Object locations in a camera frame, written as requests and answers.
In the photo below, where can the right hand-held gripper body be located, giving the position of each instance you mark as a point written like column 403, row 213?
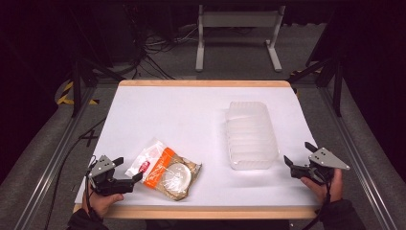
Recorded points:
column 325, row 158

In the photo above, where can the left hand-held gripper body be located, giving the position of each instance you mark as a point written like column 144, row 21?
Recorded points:
column 102, row 166

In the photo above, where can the clear orange snack packet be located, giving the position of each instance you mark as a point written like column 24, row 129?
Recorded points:
column 166, row 172

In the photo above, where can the clear plastic container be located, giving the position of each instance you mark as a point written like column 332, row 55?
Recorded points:
column 252, row 137

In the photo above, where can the person's right hand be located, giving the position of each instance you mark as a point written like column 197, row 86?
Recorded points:
column 335, row 190

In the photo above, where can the person's left hand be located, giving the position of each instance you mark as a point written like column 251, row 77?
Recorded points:
column 102, row 202

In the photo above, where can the black tape cross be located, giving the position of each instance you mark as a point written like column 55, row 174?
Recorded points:
column 89, row 137

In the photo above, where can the black metal stand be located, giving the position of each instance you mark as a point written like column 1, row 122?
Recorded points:
column 337, row 89
column 76, row 89

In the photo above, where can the yellow black hazard tape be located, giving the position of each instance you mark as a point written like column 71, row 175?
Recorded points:
column 64, row 92

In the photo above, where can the aluminium rail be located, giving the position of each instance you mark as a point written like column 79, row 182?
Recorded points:
column 54, row 163
column 357, row 159

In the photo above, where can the white metal table frame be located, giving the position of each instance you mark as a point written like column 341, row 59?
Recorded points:
column 239, row 19

